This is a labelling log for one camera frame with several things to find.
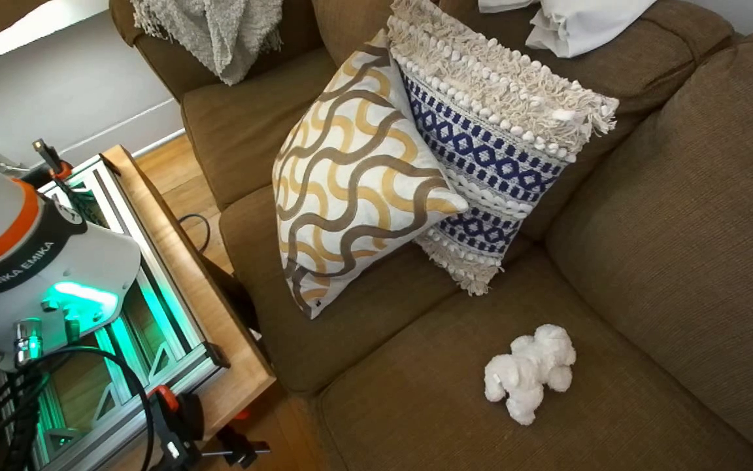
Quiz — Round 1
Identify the yellow brown wave pillow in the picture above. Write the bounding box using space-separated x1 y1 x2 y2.
269 28 472 321

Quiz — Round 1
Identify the blue white fringed pillow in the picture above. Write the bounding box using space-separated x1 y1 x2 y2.
383 0 622 297

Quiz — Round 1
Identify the brown fabric couch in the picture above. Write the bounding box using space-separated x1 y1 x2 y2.
106 0 753 471

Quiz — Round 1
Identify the wooden table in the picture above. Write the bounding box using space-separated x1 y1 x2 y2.
99 142 280 441

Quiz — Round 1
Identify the white plush toy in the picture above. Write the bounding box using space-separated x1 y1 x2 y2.
481 321 579 428

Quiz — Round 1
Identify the cream knit throw blanket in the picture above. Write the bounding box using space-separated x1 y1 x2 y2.
124 0 284 88

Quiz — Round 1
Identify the orange black bar clamp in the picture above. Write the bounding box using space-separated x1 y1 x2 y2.
144 382 271 471
28 135 82 210

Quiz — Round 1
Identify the white folded cloth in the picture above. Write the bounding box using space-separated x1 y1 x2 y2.
523 0 658 61

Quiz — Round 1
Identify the thin black power cable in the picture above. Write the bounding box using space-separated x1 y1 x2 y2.
174 211 263 338

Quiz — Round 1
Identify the aluminium mounting frame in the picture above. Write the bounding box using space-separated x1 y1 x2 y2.
0 155 226 471

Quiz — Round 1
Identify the black base cable bundle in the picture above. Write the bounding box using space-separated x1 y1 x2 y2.
0 343 161 471

